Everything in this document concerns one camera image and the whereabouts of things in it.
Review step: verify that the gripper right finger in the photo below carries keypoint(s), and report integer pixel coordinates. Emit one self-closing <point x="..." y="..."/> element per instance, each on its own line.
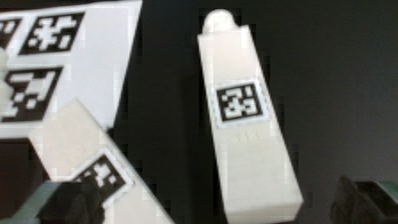
<point x="364" y="202"/>

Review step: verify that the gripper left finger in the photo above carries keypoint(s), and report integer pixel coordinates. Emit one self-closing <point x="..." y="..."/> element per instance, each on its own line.
<point x="64" y="203"/>

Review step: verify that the white leg with peg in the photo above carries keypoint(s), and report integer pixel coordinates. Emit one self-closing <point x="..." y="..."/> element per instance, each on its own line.
<point x="261" y="196"/>

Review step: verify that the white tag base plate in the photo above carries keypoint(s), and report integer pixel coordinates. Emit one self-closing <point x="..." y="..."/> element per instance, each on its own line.
<point x="67" y="45"/>

